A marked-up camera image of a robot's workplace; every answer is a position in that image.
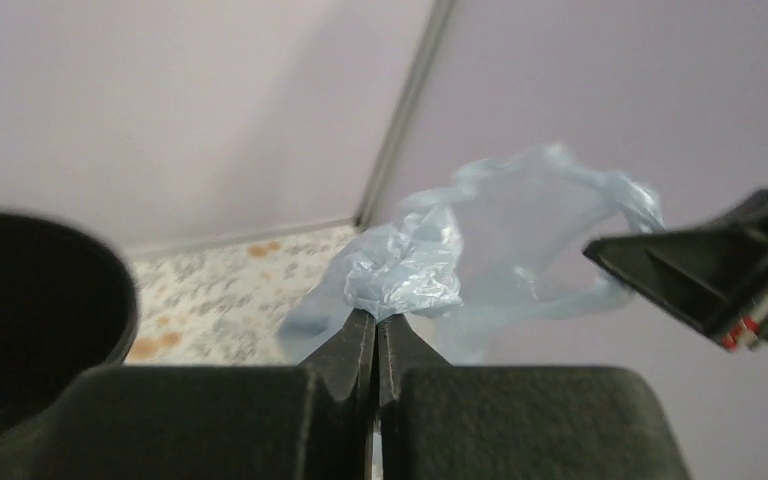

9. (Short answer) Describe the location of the light blue trash bag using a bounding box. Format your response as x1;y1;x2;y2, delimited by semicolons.
276;144;663;364

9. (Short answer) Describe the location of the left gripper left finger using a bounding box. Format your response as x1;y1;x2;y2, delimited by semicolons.
0;311;375;479

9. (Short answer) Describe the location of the right aluminium frame post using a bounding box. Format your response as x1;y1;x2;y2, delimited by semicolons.
353;0;456;231

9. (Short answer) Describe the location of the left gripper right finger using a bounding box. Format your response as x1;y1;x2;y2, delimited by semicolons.
377;316;690;479

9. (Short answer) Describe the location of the black plastic trash bin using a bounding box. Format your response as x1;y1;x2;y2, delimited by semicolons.
0;212;138;412

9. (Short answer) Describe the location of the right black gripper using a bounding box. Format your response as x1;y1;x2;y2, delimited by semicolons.
583;188;768;351

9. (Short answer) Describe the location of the floral patterned table mat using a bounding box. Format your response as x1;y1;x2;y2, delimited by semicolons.
126;225;355;365

